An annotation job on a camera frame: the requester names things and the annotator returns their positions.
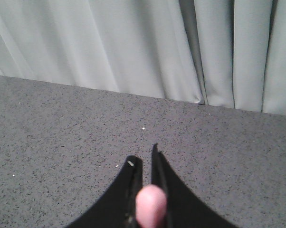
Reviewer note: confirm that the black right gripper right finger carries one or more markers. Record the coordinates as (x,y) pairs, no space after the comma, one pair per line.
(184,208)

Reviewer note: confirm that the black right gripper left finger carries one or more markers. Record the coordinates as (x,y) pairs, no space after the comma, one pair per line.
(116,208)

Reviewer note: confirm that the metal chopstick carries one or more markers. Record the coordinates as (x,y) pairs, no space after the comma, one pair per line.
(151,207)

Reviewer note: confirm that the white curtain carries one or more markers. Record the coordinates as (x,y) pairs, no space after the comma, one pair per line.
(229,53)

